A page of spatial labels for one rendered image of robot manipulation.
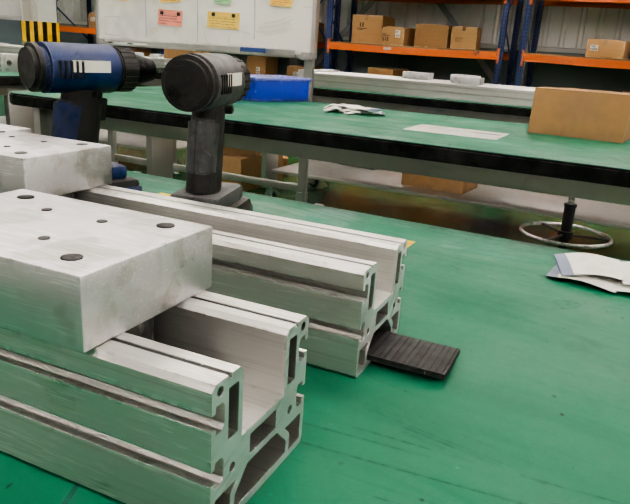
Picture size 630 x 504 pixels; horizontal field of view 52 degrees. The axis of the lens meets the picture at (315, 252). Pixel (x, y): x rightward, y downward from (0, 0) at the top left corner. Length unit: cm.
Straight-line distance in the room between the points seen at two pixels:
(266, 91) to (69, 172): 218
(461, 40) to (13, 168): 968
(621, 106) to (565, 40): 855
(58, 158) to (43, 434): 32
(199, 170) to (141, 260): 38
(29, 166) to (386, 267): 32
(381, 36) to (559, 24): 264
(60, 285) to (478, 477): 25
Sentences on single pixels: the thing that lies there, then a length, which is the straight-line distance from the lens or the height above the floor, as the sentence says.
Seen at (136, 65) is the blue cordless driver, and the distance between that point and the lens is 90.
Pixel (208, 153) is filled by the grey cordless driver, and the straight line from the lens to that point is 73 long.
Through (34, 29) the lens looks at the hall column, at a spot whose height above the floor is 100.
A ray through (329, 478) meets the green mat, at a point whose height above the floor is 78.
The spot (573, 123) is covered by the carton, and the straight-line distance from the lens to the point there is 233.
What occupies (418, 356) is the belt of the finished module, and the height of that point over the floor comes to 79.
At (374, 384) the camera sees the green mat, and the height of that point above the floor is 78.
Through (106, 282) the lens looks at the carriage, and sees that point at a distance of 33.
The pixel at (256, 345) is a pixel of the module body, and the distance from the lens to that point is 37.
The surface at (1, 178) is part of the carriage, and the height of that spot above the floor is 88.
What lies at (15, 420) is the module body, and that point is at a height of 81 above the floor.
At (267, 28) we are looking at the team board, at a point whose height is 109.
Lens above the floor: 101
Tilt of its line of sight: 18 degrees down
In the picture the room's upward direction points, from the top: 4 degrees clockwise
